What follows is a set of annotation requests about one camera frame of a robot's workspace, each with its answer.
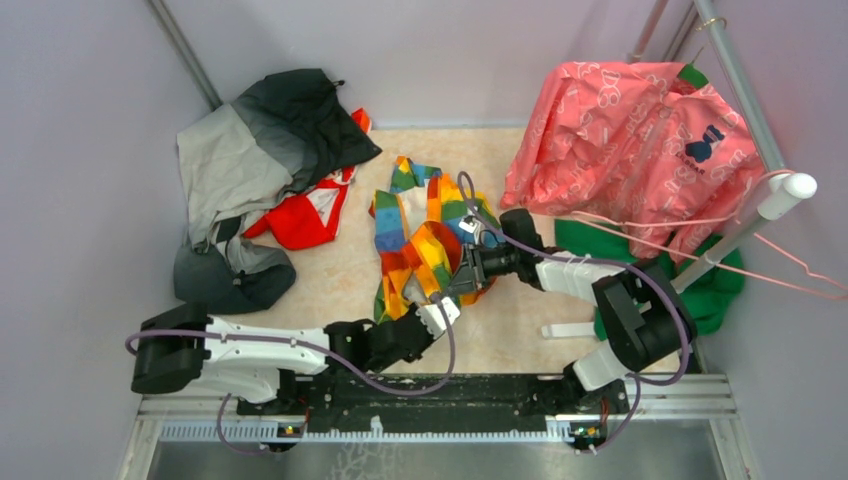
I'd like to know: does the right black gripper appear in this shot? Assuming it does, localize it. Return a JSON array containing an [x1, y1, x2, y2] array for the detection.
[[442, 240, 520, 297]]

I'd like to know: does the rainbow striped jacket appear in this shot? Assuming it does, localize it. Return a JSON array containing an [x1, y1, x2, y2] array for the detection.
[[369, 156, 480, 323]]

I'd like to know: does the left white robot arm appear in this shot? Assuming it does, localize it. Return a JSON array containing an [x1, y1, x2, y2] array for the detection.
[[125, 299, 459, 414]]

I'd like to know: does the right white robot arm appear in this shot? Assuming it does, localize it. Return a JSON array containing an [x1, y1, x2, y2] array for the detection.
[[443, 209, 697, 412]]

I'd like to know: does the grey black jacket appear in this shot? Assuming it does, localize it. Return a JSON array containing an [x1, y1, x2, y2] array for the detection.
[[173, 68, 380, 314]]

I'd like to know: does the pink patterned jacket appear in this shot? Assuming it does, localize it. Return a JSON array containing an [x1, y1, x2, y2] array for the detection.
[[500, 62, 765, 261]]

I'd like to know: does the red white garment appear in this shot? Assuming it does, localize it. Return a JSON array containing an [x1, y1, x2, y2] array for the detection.
[[234, 105, 356, 250]]

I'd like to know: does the green garment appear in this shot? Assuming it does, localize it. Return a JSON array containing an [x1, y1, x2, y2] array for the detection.
[[554, 64, 745, 340]]

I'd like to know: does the white clothes rack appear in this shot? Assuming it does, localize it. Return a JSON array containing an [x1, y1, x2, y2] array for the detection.
[[539, 0, 819, 340]]

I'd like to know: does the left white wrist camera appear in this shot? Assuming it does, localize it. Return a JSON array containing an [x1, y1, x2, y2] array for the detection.
[[416, 297, 460, 339]]

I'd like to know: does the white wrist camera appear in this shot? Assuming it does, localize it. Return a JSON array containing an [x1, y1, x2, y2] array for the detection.
[[458, 215, 484, 238], [416, 297, 460, 339]]

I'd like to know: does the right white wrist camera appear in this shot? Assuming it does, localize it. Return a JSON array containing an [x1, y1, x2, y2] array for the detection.
[[458, 215, 484, 238]]

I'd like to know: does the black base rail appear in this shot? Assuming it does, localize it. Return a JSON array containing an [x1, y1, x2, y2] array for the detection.
[[236, 371, 630, 434]]

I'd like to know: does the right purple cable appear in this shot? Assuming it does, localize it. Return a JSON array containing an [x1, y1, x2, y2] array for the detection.
[[457, 170, 693, 454]]

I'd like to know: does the pink wire hanger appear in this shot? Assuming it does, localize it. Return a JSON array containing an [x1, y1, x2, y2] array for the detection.
[[570, 168, 848, 303]]

